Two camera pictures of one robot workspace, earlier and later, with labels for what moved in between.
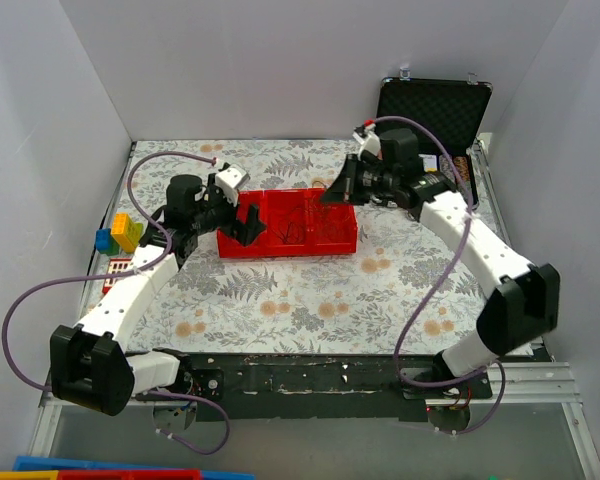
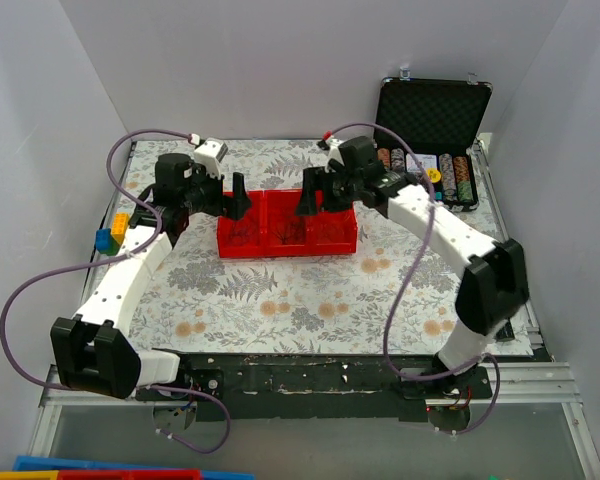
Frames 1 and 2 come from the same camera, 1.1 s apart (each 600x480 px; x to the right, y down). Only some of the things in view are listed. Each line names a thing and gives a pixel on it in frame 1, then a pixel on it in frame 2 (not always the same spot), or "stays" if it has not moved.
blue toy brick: x=103 y=239 stays
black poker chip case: x=445 y=117 stays
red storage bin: x=152 y=474 stays
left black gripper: x=235 y=220 to x=225 y=198
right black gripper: x=353 y=177 to x=323 y=189
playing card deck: x=429 y=161 stays
